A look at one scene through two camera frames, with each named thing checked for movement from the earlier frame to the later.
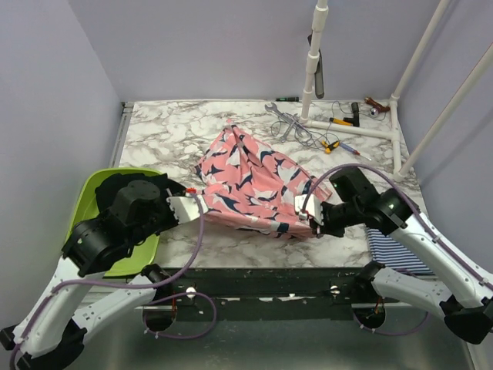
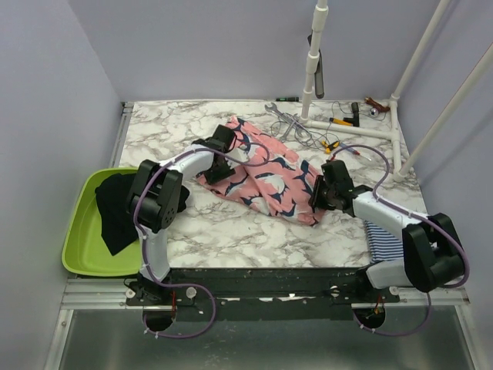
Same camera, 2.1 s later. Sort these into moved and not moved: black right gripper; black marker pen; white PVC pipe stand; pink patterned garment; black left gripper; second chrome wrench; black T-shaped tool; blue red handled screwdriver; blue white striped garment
Moved: black left gripper; black right gripper; pink patterned garment
Not moved: second chrome wrench; blue red handled screwdriver; white PVC pipe stand; black marker pen; blue white striped garment; black T-shaped tool
